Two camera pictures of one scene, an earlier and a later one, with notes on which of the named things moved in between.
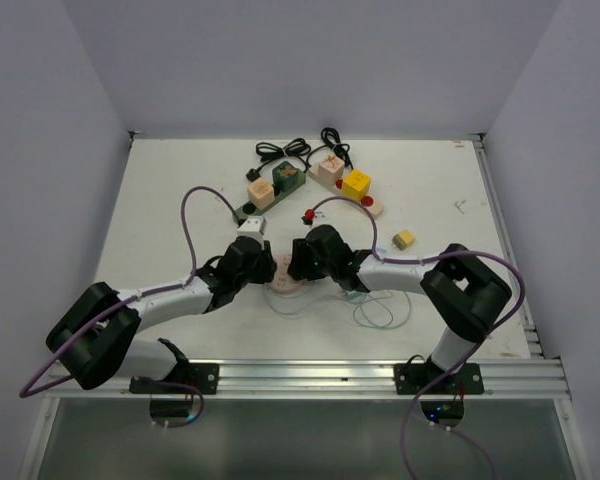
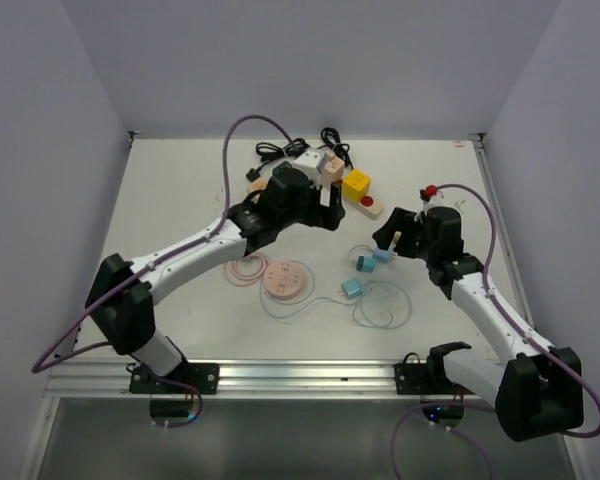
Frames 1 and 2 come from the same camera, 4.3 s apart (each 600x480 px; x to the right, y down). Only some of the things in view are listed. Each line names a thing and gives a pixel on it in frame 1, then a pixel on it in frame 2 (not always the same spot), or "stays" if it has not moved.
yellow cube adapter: (356, 185) stays
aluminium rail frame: (335, 379) stays
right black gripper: (301, 268) → (398, 222)
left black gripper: (267, 265) → (327, 217)
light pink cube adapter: (330, 170) stays
